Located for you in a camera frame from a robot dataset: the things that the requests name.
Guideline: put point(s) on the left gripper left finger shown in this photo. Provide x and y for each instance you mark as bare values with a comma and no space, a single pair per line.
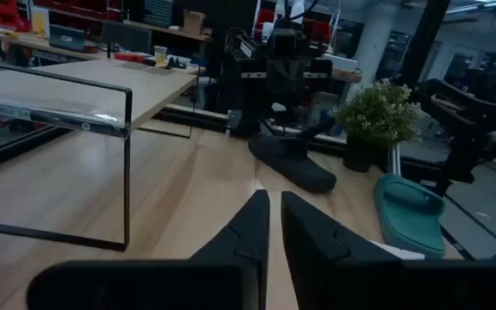
239,241

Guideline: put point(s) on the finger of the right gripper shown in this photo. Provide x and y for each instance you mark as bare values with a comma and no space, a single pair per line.
277,86
296,86

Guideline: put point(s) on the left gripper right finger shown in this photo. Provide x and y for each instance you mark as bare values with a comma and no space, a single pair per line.
317,249

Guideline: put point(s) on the black slide sandal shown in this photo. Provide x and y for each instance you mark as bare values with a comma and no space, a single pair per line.
295,165

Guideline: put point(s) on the green slide sandal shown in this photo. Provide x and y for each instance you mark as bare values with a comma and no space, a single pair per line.
407,215

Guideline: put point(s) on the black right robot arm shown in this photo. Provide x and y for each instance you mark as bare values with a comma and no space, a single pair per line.
248,114

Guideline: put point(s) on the potted plant with white blossoms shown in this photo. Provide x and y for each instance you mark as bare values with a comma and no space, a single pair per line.
377,114

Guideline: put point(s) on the cardboard box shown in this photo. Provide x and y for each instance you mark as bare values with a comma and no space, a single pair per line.
193,21

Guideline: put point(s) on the white building column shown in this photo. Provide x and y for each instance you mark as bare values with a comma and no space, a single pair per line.
375,47

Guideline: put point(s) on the grey laptop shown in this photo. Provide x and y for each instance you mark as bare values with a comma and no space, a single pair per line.
67,39

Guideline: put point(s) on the wooden shelf black metal frame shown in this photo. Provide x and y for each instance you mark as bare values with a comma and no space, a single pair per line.
101,82

